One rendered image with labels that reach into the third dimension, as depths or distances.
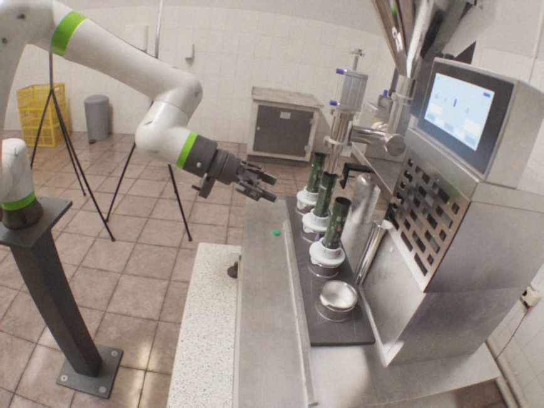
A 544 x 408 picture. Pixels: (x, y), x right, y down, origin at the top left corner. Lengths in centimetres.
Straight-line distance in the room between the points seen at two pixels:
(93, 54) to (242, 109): 352
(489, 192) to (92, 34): 78
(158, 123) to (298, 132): 295
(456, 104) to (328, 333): 39
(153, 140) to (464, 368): 77
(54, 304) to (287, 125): 299
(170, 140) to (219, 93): 348
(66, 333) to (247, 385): 101
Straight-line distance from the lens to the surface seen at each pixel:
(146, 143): 70
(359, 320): 56
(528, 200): 41
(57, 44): 80
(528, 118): 35
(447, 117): 40
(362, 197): 80
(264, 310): 54
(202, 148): 70
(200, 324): 86
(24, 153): 97
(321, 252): 59
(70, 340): 140
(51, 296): 119
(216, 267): 101
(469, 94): 37
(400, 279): 46
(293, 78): 412
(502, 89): 33
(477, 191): 34
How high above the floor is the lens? 144
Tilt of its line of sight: 30 degrees down
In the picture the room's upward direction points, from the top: 9 degrees clockwise
